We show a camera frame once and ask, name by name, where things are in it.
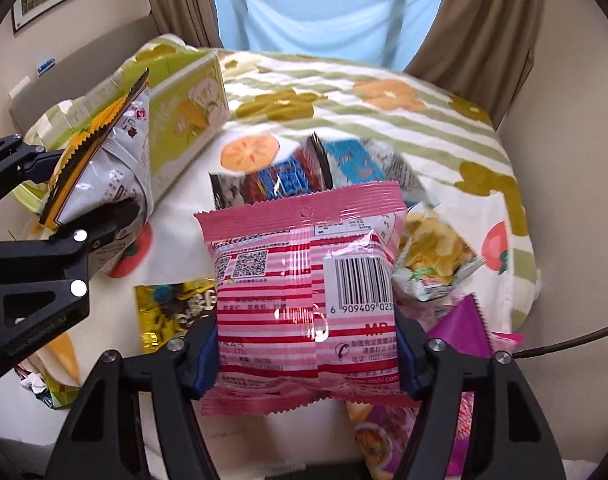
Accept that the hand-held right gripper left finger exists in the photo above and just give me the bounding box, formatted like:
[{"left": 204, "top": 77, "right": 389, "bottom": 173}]
[{"left": 58, "top": 317, "right": 219, "bottom": 480}]

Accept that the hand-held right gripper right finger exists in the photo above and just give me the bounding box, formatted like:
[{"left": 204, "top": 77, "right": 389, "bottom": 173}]
[{"left": 379, "top": 316, "right": 567, "bottom": 480}]

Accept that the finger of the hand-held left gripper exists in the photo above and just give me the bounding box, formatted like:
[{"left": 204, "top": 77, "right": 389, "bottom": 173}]
[
  {"left": 0, "top": 199, "right": 145, "bottom": 401},
  {"left": 0, "top": 134, "right": 67, "bottom": 221}
]

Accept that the silver orange snack packet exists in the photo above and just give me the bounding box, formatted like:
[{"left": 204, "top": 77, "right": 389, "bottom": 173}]
[{"left": 38, "top": 67, "right": 157, "bottom": 278}]

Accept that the pink striped snack packet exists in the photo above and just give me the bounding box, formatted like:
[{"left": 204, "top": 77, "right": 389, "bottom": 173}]
[{"left": 194, "top": 180, "right": 411, "bottom": 418}]

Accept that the potato chip packet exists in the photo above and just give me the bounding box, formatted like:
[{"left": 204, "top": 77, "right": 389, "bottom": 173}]
[{"left": 391, "top": 202, "right": 486, "bottom": 303}]

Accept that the blue snack packet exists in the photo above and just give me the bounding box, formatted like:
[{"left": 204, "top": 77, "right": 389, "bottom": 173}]
[{"left": 314, "top": 132, "right": 427, "bottom": 208}]

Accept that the purple snack packet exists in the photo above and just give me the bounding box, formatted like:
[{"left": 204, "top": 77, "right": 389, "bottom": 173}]
[{"left": 344, "top": 292, "right": 527, "bottom": 478}]

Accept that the gold black snack packet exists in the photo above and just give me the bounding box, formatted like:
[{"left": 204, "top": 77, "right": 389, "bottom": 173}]
[{"left": 135, "top": 280, "right": 219, "bottom": 347}]

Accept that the crumpled colourful snack packet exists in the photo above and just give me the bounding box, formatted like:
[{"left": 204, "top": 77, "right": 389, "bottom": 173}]
[{"left": 14, "top": 367, "right": 82, "bottom": 411}]

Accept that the yellow-green carton box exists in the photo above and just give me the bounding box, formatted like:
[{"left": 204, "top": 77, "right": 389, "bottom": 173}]
[{"left": 146, "top": 50, "right": 231, "bottom": 206}]

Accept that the dark red snack packet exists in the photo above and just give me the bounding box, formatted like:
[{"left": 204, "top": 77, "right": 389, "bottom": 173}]
[{"left": 209, "top": 147, "right": 335, "bottom": 211}]

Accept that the fruit and flower printed blanket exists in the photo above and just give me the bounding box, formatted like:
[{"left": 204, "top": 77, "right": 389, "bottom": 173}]
[{"left": 14, "top": 34, "right": 542, "bottom": 480}]

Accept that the blue sheer curtain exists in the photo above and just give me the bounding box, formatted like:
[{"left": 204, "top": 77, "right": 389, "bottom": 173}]
[{"left": 209, "top": 0, "right": 452, "bottom": 72}]

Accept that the white wall socket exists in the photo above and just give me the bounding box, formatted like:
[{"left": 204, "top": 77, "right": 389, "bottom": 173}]
[{"left": 8, "top": 77, "right": 34, "bottom": 100}]

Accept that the black cable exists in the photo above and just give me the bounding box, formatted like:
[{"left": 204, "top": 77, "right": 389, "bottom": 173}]
[{"left": 511, "top": 317, "right": 608, "bottom": 361}]

